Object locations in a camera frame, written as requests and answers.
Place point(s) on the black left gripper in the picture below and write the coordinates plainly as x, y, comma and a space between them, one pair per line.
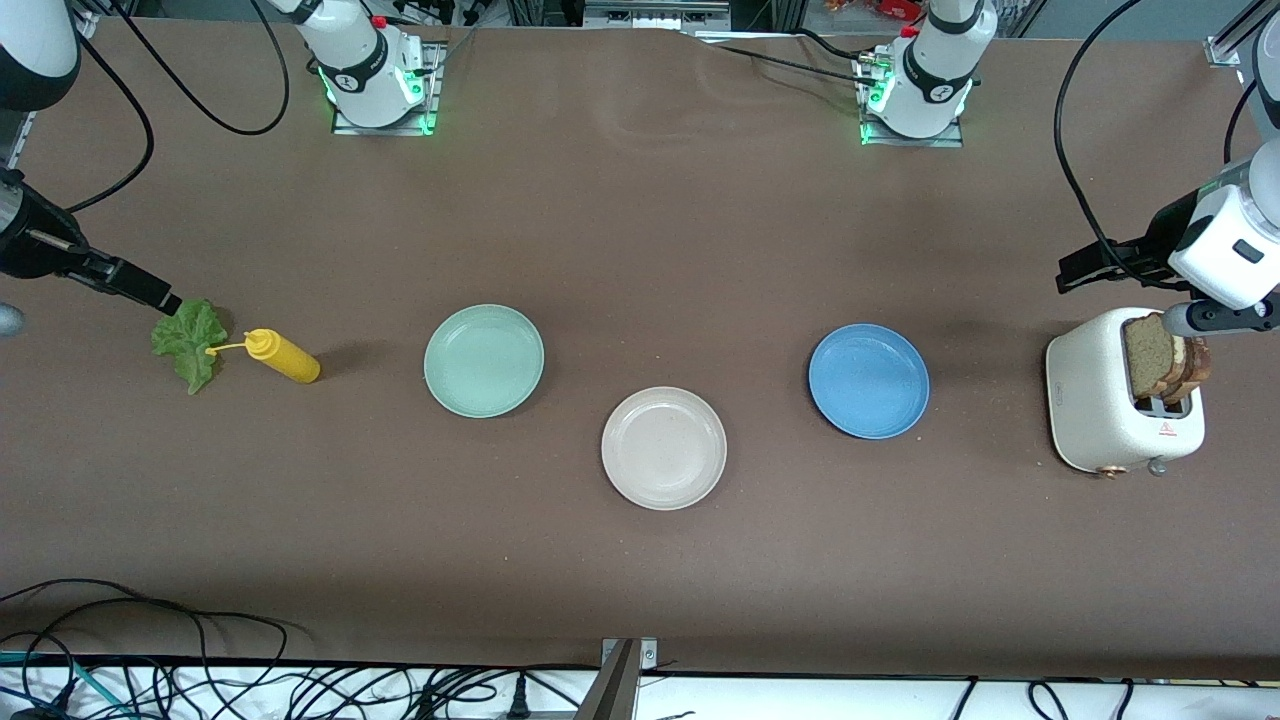
1166, 235

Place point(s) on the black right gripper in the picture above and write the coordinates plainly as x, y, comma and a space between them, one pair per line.
30, 245

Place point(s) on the green lettuce leaf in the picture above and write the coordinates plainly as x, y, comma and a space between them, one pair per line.
190, 340

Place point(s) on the light crust bread slice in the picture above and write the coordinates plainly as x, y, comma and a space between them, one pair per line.
1148, 358

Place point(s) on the dark crust bread slice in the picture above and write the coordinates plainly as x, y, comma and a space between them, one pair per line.
1198, 368

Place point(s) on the yellow mustard squeeze bottle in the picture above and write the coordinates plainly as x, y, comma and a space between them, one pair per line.
290, 360

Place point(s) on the metal base plate left arm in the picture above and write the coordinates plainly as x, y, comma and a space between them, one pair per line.
940, 143

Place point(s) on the metal base plate right arm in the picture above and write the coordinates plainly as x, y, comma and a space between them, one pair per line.
437, 80

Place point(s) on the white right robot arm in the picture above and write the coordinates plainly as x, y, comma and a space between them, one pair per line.
365, 75

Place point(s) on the blue plate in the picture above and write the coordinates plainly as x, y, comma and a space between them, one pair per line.
869, 381

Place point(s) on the pale green plate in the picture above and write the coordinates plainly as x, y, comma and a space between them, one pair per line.
484, 361

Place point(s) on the beige plate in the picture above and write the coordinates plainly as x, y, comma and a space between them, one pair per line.
664, 449

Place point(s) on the cream white toaster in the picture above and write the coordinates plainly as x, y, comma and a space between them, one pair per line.
1090, 400

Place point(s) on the red packet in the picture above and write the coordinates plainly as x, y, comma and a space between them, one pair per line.
890, 8

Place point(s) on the grey device box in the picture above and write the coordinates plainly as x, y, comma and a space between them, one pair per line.
650, 12

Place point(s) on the black power plug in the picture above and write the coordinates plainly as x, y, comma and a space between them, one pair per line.
518, 700

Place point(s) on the aluminium frame profile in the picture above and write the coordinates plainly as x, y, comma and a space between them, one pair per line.
85, 25
1225, 50

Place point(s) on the aluminium post with bracket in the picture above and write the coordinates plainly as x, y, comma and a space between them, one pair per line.
615, 690

